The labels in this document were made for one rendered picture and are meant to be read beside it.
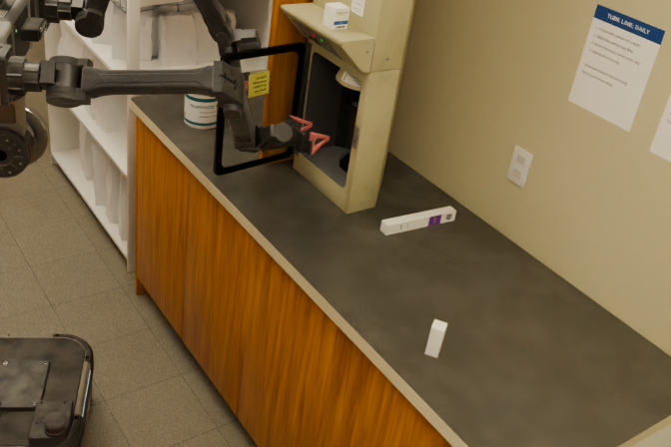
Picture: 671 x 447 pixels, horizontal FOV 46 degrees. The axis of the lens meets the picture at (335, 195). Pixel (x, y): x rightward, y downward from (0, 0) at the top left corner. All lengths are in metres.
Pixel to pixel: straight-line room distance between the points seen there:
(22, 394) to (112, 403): 0.42
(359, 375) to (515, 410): 0.43
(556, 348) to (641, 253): 0.35
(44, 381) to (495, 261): 1.51
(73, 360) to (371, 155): 1.28
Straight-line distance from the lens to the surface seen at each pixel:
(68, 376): 2.86
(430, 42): 2.67
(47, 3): 2.36
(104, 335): 3.37
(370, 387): 2.07
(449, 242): 2.40
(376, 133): 2.34
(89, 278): 3.67
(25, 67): 1.91
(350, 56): 2.16
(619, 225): 2.27
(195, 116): 2.83
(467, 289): 2.22
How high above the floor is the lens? 2.20
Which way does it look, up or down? 30 degrees down
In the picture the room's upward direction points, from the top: 9 degrees clockwise
